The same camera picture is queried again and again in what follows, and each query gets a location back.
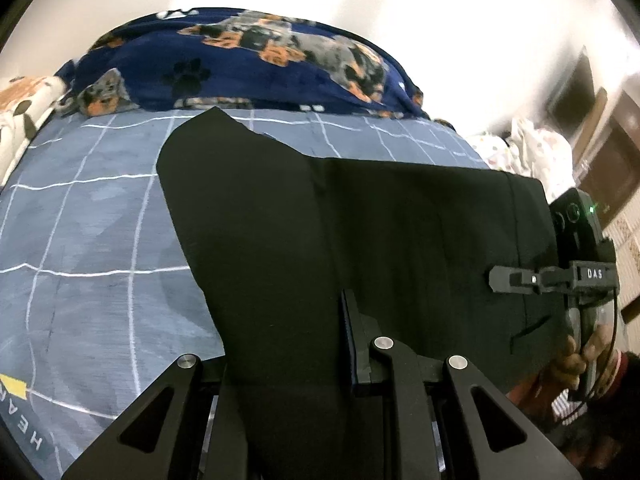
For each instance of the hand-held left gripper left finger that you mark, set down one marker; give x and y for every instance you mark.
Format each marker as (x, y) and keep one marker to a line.
(185, 377)

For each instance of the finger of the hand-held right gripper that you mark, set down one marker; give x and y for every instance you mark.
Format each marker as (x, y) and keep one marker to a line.
(520, 279)

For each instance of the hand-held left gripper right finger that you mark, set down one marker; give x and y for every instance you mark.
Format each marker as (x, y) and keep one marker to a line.
(348, 345)

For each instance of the black pants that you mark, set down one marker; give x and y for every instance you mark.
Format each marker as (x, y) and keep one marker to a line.
(300, 235)

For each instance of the person's right forearm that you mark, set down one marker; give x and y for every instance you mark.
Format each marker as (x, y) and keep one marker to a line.
(622, 375)

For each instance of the person's right hand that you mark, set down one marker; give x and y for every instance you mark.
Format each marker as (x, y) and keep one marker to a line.
(565, 365)

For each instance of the white dotted cloth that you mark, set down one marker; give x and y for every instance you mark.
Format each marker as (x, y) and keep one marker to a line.
(540, 150)

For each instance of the blue grid bedsheet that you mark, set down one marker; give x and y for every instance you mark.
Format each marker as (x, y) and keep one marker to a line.
(90, 220)

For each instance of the person's dark clothing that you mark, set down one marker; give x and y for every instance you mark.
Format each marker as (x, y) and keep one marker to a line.
(600, 445)

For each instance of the white floral pillow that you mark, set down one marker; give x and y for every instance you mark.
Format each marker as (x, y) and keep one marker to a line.
(15, 125)

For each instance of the navy dog print blanket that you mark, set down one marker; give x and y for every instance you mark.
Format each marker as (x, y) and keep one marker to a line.
(150, 55)

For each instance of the dark wall frame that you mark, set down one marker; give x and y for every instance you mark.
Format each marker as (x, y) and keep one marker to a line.
(572, 87)

